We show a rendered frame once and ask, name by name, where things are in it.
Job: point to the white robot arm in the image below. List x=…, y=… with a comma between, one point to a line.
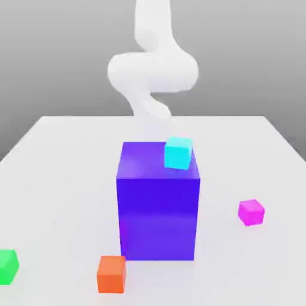
x=153, y=71

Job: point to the small cyan cube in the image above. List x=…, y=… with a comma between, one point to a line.
x=178, y=155

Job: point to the small magenta cube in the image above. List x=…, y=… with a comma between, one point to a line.
x=251, y=213

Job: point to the small orange cube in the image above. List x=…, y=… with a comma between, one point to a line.
x=111, y=276

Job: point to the small green cube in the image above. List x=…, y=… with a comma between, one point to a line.
x=7, y=266

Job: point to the large purple box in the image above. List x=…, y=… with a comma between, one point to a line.
x=157, y=215

